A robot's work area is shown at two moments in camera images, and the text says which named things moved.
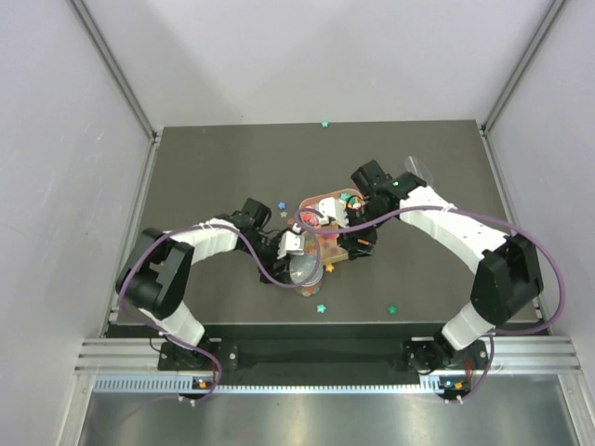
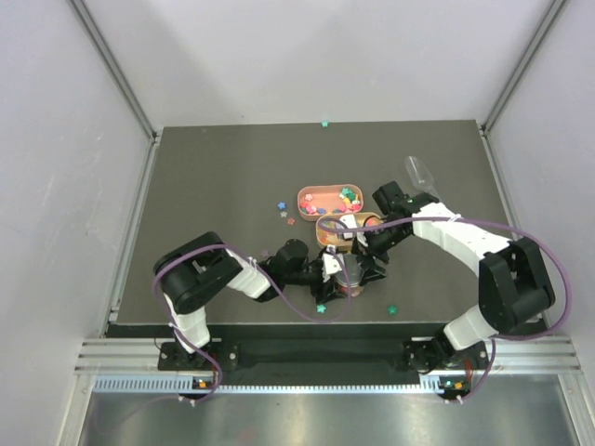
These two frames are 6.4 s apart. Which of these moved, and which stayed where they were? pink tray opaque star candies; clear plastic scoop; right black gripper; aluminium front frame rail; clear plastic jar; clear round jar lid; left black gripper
Moved: clear round jar lid; left black gripper; pink tray opaque star candies; right black gripper; clear plastic jar
Stayed: aluminium front frame rail; clear plastic scoop
